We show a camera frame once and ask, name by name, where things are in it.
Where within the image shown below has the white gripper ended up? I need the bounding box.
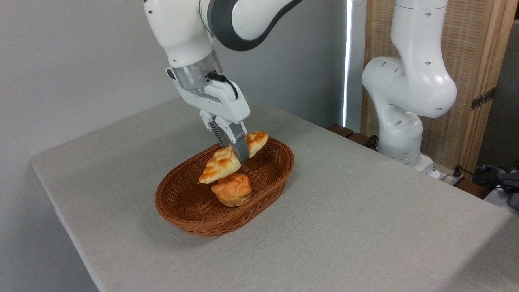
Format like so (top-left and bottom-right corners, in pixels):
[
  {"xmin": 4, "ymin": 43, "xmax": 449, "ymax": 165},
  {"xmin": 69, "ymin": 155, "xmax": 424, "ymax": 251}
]
[{"xmin": 174, "ymin": 79, "xmax": 251, "ymax": 164}]

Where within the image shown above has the grey bundle of cloth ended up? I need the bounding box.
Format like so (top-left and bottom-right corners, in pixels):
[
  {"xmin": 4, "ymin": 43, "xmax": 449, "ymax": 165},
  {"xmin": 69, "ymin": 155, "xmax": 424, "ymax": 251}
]
[{"xmin": 472, "ymin": 164, "xmax": 519, "ymax": 211}]

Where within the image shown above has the brown wooden block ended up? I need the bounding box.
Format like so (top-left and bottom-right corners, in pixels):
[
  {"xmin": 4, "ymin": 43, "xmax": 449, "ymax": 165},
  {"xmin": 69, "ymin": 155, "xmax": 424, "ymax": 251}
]
[
  {"xmin": 348, "ymin": 133, "xmax": 372, "ymax": 148},
  {"xmin": 327, "ymin": 124, "xmax": 355, "ymax": 138}
]

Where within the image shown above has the brown wicker basket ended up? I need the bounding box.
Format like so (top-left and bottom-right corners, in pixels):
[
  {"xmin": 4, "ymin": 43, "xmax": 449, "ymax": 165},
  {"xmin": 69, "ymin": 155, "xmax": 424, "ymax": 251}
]
[{"xmin": 155, "ymin": 136, "xmax": 295, "ymax": 237}]

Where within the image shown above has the black power cable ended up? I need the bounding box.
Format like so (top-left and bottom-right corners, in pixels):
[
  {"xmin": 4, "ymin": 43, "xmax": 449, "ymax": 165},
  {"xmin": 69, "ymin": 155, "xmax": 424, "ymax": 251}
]
[{"xmin": 453, "ymin": 164, "xmax": 519, "ymax": 191}]

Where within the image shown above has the round bread bun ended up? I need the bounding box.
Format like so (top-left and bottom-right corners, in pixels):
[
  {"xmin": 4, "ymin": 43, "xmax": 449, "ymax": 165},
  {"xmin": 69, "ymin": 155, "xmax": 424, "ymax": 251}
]
[{"xmin": 210, "ymin": 172, "xmax": 253, "ymax": 207}]

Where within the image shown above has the grey tablecloth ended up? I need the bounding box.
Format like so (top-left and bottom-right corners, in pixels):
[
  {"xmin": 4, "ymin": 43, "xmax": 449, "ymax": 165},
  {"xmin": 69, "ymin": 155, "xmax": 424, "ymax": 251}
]
[{"xmin": 30, "ymin": 97, "xmax": 519, "ymax": 292}]

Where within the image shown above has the metal screen hinge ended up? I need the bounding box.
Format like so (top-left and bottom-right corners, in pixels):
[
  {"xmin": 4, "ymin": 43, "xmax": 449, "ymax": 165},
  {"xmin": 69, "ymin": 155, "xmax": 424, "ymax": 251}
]
[{"xmin": 470, "ymin": 87, "xmax": 496, "ymax": 111}]

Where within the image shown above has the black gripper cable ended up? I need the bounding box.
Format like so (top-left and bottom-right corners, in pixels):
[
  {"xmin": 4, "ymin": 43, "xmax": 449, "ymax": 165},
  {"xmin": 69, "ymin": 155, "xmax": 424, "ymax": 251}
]
[{"xmin": 208, "ymin": 72, "xmax": 239, "ymax": 101}]

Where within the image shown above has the braided bread loaf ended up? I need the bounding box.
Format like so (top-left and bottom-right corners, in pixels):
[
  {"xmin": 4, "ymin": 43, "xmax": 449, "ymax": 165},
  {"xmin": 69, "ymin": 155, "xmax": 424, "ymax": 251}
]
[{"xmin": 198, "ymin": 131, "xmax": 269, "ymax": 184}]

